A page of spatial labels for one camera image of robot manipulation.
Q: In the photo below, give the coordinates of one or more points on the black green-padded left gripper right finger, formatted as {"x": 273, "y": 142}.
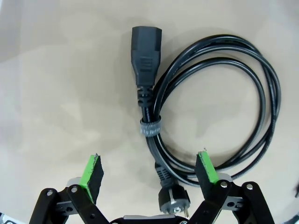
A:
{"x": 205, "y": 177}

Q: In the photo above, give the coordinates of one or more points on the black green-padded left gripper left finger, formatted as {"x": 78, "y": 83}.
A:
{"x": 91, "y": 177}

